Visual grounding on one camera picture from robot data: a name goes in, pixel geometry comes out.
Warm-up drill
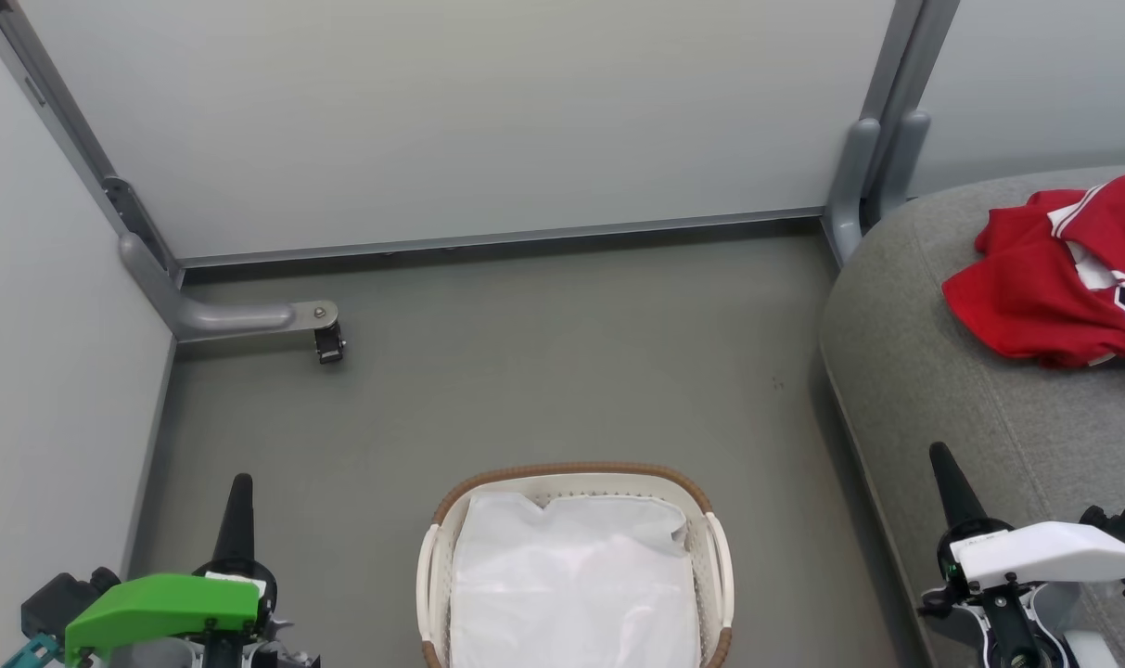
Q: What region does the grey partition foot bar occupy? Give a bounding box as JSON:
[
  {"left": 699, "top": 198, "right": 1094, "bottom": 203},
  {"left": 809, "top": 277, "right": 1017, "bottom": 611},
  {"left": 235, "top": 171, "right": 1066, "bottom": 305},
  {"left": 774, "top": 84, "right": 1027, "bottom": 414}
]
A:
[{"left": 119, "top": 232, "right": 340, "bottom": 346}]

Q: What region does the white cloth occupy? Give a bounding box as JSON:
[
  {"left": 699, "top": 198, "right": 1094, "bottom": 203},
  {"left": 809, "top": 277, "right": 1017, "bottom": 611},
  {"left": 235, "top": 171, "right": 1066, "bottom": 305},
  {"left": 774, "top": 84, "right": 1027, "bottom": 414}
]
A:
[{"left": 449, "top": 490, "right": 702, "bottom": 668}]

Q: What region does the grey fabric sofa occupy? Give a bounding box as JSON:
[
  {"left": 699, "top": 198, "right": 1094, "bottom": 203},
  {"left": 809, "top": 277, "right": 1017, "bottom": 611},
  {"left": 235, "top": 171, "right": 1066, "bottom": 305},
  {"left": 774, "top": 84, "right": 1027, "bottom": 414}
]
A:
[{"left": 820, "top": 165, "right": 1125, "bottom": 668}]

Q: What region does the grey partition bottom rail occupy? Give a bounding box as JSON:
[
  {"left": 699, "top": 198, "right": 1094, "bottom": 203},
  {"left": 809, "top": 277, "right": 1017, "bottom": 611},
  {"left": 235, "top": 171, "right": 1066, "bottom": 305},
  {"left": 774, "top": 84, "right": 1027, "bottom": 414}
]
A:
[
  {"left": 177, "top": 206, "right": 825, "bottom": 272},
  {"left": 117, "top": 336, "right": 179, "bottom": 581}
]

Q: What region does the red jersey shirt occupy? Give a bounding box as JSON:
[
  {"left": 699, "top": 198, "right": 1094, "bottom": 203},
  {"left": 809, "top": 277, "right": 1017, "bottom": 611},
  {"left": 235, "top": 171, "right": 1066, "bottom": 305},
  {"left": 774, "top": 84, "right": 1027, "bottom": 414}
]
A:
[{"left": 942, "top": 190, "right": 1125, "bottom": 370}]

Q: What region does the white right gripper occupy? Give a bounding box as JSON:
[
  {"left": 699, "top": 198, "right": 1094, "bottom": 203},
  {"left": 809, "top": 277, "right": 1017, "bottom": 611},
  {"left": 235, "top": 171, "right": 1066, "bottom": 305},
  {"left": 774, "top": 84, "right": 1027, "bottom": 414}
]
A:
[{"left": 922, "top": 442, "right": 1125, "bottom": 615}]

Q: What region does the grey partition corner post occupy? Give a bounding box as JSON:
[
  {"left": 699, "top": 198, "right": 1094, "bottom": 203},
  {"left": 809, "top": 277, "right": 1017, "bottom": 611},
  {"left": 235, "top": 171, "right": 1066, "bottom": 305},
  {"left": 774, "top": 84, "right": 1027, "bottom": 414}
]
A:
[{"left": 0, "top": 0, "right": 185, "bottom": 284}]

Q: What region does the black caster wheel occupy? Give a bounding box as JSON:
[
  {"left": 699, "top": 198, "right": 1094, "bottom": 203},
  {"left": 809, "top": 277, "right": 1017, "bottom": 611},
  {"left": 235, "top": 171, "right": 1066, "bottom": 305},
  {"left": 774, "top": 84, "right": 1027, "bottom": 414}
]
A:
[{"left": 313, "top": 320, "right": 347, "bottom": 366}]

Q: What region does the white laundry basket brown rim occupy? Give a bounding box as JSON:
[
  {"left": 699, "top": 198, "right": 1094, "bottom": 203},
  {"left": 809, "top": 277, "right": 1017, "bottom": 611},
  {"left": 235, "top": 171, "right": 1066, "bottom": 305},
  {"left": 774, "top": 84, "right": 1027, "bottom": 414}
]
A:
[{"left": 416, "top": 462, "right": 735, "bottom": 668}]

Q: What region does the grey partition post with feet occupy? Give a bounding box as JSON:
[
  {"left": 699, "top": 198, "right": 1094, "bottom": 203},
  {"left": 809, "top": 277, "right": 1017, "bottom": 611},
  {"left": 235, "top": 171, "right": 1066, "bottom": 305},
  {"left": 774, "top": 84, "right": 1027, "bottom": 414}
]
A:
[{"left": 822, "top": 0, "right": 962, "bottom": 270}]

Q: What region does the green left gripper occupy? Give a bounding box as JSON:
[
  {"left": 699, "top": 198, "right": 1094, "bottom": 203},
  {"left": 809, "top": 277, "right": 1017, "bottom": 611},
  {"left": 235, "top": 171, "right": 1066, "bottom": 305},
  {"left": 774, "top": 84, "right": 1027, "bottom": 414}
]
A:
[{"left": 64, "top": 473, "right": 279, "bottom": 668}]

